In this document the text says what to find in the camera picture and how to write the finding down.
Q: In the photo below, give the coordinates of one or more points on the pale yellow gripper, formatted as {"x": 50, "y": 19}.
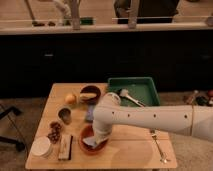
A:
{"x": 101, "y": 136}

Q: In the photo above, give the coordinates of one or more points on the light blue towel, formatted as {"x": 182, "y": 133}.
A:
{"x": 90, "y": 141}

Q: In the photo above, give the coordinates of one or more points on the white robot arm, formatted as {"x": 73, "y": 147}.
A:
{"x": 195, "y": 121}

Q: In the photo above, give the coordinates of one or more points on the red orange bowl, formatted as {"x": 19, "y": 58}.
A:
{"x": 88, "y": 150}

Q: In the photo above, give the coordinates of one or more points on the dark brown bowl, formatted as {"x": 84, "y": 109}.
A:
{"x": 91, "y": 89}

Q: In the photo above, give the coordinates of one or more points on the blue sponge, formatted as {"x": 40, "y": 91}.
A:
{"x": 89, "y": 114}

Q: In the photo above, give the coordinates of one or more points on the wooden black scrub brush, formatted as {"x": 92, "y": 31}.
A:
{"x": 65, "y": 147}

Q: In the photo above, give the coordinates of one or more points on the yellow banana piece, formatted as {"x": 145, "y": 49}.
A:
{"x": 86, "y": 96}

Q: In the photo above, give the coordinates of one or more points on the small metal cup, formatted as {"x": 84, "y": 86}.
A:
{"x": 65, "y": 115}

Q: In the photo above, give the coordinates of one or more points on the yellow lemon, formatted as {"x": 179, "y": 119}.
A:
{"x": 70, "y": 98}

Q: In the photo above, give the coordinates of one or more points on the white dish brush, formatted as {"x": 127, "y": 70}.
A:
{"x": 125, "y": 93}

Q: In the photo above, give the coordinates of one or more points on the silver metal fork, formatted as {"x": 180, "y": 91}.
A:
{"x": 163, "y": 157}

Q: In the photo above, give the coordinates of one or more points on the white round lid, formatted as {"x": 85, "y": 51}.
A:
{"x": 41, "y": 147}

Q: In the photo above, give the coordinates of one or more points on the green plastic tray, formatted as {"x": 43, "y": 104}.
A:
{"x": 140, "y": 88}

